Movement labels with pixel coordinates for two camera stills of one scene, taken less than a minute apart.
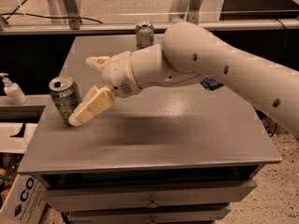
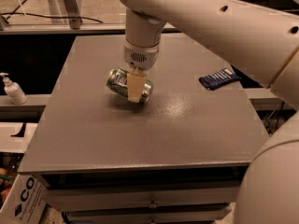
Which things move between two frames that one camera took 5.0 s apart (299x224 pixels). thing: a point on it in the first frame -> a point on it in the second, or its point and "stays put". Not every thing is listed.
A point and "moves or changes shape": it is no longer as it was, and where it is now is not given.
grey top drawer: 204,193 stays put
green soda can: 65,95 moves or changes shape
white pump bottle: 13,91 stays put
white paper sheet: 15,145 stays put
